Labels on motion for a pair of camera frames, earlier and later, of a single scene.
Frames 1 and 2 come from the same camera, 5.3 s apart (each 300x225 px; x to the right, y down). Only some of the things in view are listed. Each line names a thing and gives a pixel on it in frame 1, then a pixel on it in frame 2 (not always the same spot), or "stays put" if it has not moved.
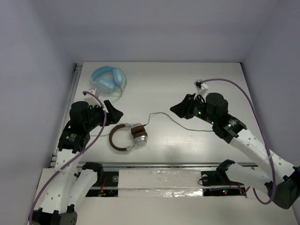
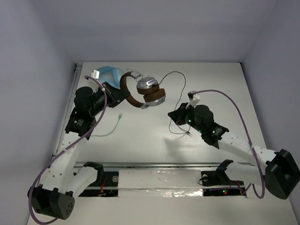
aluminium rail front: (159, 165) stays put
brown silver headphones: (138, 133) to (148, 87)
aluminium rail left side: (77, 71) stays put
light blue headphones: (106, 78) stays put
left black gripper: (106, 115) to (110, 93)
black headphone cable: (176, 122) to (176, 105)
